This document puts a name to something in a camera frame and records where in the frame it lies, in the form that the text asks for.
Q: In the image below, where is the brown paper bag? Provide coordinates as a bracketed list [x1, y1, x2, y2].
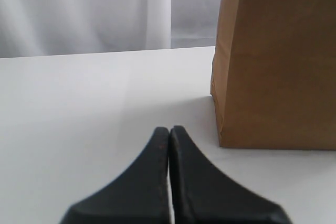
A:
[211, 0, 335, 150]

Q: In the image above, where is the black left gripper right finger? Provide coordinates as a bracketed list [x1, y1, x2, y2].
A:
[169, 126, 289, 223]

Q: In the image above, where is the white background curtain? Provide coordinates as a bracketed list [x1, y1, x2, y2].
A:
[1, 0, 220, 58]

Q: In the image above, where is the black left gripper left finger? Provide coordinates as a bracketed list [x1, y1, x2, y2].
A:
[61, 127, 170, 223]

